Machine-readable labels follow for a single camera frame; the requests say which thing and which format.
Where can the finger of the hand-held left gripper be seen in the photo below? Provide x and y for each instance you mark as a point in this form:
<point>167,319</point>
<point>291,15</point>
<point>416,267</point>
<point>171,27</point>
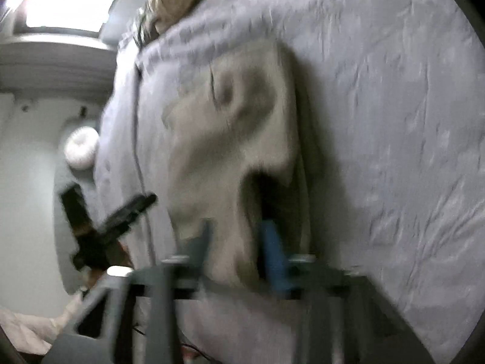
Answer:
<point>130,208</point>
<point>74,208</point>

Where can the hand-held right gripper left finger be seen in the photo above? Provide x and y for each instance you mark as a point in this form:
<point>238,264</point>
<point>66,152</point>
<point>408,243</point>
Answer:
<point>200,244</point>

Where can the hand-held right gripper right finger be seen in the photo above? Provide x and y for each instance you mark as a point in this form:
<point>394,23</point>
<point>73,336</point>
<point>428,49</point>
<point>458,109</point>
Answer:
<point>272,259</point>

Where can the beige knitted sweater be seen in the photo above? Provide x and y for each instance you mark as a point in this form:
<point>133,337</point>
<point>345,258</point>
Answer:
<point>235,129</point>

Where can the person's left forearm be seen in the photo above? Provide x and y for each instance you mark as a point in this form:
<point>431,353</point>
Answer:
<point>34,326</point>

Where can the grey quilted floor mat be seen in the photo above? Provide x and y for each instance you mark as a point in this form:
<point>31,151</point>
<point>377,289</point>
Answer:
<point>62,216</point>

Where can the white round cushion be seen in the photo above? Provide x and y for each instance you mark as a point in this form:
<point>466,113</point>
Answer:
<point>81,148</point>

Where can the white window sill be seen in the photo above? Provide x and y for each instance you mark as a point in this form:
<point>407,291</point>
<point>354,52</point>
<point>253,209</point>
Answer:
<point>53,64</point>

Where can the grey bedspread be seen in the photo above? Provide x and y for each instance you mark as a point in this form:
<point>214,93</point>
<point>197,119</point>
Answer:
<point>379,121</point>

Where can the bright window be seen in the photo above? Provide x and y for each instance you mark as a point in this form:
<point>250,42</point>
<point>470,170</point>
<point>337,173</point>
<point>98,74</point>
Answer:
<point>72,0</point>

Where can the beige patterned blanket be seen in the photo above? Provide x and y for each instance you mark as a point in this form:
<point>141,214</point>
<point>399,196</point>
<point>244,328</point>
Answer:
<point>170,3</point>

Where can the small black wall fixture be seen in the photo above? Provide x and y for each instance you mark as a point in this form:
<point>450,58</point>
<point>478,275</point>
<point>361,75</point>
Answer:
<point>81,112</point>

